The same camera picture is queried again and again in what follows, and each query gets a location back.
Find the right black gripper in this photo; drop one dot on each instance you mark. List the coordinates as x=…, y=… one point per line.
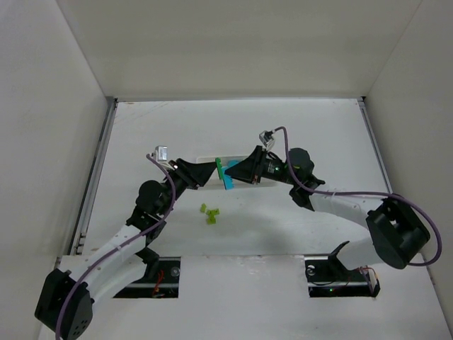
x=260, y=165

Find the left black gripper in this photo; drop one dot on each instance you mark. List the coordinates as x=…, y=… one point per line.
x=186, y=173

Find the green lego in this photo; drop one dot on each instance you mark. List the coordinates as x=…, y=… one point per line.
x=220, y=168

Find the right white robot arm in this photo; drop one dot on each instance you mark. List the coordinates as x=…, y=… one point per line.
x=396, y=234

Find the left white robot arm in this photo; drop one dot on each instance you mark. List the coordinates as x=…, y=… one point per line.
x=68, y=298

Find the white compartment tray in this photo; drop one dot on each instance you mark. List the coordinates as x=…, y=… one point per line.
x=229, y=183

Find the lime lego cluster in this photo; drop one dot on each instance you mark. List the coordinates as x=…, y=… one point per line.
x=212, y=216

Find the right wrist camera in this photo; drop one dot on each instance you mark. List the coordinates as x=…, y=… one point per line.
x=267, y=139

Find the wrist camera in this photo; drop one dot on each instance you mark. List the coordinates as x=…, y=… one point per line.
x=160, y=154
x=267, y=139

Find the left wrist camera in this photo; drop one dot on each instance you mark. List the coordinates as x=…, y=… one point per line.
x=160, y=154

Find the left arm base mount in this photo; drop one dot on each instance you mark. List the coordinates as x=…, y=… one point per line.
x=160, y=281

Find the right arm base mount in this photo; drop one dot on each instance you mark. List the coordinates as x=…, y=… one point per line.
x=327, y=277

